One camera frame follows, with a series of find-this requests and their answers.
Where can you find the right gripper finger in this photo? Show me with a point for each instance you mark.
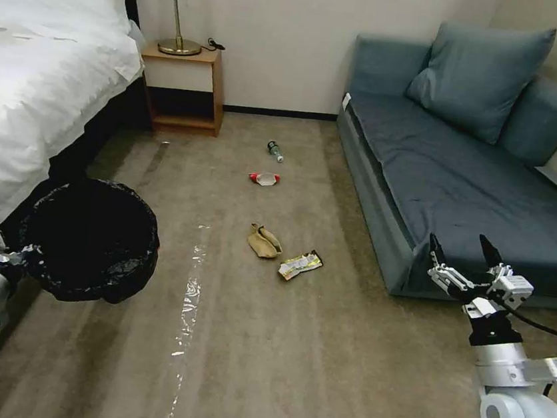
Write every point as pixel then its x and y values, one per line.
pixel 495 261
pixel 439 260

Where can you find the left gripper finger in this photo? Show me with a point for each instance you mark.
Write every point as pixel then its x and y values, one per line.
pixel 31 254

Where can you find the black trash bin with bag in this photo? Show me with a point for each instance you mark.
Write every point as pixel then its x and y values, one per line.
pixel 91 238

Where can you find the blue sofa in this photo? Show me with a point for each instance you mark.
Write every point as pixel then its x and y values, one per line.
pixel 452 188

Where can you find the yellow and black snack wrapper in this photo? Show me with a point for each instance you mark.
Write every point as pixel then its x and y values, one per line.
pixel 299 266

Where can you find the blue bolster cushion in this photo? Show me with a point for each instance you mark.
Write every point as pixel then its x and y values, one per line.
pixel 545 121

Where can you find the white bed duvet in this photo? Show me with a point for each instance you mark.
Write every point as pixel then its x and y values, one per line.
pixel 34 100

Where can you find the clear tape strip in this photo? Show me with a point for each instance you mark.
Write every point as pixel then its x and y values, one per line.
pixel 189 304

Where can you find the crumpled brown paper bag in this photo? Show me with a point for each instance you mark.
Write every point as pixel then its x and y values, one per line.
pixel 263 243

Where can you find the white sofa tag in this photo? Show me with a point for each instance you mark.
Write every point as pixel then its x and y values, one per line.
pixel 346 101

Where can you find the large blue square cushion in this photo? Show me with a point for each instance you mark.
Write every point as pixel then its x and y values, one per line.
pixel 479 76

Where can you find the red and white wrapper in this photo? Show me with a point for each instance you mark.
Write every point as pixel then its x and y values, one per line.
pixel 264 178

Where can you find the dark plastic bottle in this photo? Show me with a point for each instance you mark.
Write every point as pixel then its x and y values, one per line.
pixel 274 150

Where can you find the wooden nightstand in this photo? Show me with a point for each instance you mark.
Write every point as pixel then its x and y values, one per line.
pixel 184 87

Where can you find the brass table lamp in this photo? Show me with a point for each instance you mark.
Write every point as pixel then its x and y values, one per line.
pixel 179 11

